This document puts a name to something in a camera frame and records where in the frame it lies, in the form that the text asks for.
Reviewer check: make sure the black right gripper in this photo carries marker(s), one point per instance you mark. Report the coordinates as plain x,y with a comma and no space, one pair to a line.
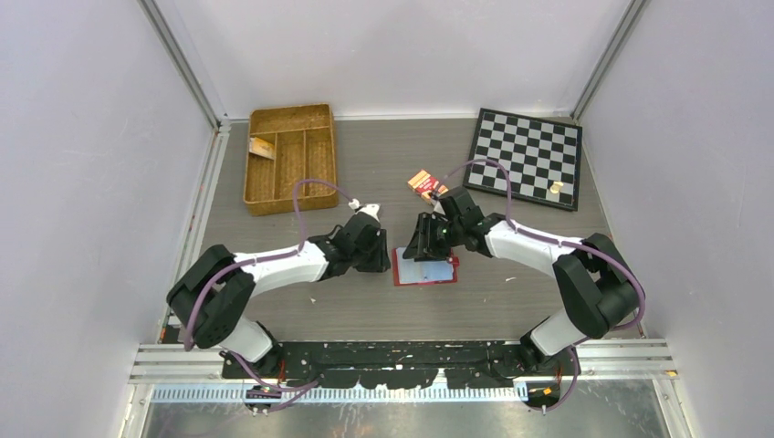
423,246

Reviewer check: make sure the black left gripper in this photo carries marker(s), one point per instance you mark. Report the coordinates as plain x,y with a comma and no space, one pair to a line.
380,260

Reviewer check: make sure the red leather card holder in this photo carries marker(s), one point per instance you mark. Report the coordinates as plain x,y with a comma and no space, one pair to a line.
406,272

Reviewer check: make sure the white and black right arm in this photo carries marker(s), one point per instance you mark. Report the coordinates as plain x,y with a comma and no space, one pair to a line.
597,289

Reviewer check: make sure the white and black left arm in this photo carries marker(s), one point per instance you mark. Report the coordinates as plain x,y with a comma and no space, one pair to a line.
210,298

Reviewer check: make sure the red and gold card box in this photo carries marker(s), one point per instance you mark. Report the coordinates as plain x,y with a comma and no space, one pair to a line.
427,187

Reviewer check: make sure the woven wicker divided tray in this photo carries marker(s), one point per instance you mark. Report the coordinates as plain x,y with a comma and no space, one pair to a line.
306,159

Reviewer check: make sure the small wooden chess piece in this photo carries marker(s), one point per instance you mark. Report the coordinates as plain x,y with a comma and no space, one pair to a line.
556,187

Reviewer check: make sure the black and white chessboard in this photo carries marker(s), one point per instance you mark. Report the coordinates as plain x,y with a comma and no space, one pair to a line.
530,153

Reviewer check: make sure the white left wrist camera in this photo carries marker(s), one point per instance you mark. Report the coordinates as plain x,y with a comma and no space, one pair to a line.
371,209

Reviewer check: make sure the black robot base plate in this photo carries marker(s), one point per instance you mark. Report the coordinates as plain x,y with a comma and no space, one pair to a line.
398,365

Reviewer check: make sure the aluminium frame rail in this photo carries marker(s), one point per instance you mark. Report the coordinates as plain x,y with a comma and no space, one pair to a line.
202,203

